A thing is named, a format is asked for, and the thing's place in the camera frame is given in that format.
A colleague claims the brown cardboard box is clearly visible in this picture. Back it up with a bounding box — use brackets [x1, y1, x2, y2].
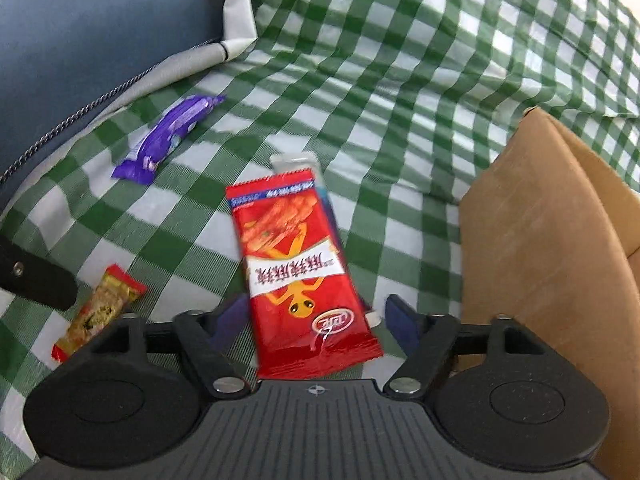
[459, 107, 640, 480]

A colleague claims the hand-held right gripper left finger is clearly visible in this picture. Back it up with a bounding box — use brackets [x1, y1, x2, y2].
[59, 293, 252, 400]

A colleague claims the white printed cloth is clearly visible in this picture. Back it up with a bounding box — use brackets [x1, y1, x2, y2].
[195, 0, 259, 64]

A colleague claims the purple snack packet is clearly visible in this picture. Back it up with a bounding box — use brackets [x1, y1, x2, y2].
[111, 94, 227, 186]

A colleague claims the small red gold packet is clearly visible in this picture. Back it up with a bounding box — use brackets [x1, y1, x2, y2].
[52, 264, 149, 364]

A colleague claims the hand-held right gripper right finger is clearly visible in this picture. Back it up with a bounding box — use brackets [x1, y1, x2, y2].
[383, 293, 572, 401]

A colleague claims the green white checkered cloth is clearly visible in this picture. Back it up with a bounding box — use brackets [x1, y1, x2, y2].
[0, 0, 640, 480]

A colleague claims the blue sofa cushion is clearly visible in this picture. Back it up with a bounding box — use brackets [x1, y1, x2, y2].
[0, 0, 236, 186]

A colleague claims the red snack packet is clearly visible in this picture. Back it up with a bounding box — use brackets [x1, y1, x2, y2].
[225, 169, 385, 381]

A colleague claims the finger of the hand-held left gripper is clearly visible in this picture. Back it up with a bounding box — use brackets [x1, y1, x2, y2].
[0, 234, 77, 311]

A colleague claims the silver snack packet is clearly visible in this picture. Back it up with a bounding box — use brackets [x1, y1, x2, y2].
[269, 151, 386, 329]

